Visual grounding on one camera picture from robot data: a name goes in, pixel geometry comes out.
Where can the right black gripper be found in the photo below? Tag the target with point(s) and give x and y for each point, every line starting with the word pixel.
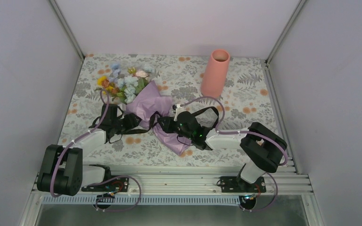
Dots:
pixel 167 128

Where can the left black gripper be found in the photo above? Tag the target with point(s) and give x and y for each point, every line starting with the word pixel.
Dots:
pixel 131 122

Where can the black gold-lettered ribbon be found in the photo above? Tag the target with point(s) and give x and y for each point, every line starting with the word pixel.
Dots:
pixel 206 115

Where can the purple flower bouquet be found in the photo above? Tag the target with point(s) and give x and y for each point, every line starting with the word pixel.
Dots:
pixel 143 100

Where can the pink cylindrical vase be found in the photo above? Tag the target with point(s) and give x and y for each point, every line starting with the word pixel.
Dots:
pixel 215 73

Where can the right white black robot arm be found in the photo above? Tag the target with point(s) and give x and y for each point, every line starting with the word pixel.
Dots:
pixel 265 149

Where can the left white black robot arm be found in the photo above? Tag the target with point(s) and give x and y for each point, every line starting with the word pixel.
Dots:
pixel 63 170

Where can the floral patterned table mat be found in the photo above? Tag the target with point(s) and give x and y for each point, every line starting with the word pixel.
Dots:
pixel 245 99

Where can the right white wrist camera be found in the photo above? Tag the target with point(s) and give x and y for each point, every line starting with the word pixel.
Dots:
pixel 177 109

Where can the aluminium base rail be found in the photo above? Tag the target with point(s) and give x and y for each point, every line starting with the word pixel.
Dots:
pixel 165 185

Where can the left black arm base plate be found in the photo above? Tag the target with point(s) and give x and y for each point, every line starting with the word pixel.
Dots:
pixel 117 185

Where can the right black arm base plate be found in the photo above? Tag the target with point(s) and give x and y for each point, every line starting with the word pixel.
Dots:
pixel 231 184

